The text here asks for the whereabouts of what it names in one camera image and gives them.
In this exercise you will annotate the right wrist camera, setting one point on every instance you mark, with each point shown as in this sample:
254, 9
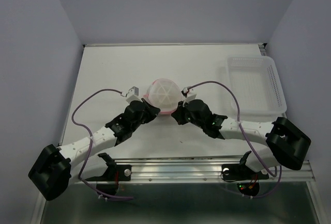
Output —
188, 95

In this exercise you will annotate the white mesh laundry bag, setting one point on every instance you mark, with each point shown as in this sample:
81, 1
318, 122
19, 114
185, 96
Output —
163, 94

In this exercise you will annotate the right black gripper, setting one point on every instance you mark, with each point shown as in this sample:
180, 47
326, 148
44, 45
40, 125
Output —
178, 114

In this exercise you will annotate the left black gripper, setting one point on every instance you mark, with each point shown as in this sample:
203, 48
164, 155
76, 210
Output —
151, 111

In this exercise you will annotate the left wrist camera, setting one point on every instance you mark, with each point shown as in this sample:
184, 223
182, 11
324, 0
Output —
132, 94

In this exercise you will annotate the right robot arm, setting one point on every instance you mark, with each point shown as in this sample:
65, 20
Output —
284, 144

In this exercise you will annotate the white plastic basket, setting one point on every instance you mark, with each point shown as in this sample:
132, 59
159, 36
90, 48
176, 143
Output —
255, 82

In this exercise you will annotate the aluminium mounting rail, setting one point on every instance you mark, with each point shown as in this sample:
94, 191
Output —
185, 170

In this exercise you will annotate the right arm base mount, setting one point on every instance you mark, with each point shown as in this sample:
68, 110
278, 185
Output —
247, 181

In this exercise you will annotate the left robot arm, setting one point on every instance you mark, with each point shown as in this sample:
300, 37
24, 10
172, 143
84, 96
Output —
52, 170

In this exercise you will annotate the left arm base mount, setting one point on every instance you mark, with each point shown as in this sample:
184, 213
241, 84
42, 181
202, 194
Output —
105, 180

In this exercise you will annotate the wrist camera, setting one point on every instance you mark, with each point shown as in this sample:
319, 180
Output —
188, 95
132, 94

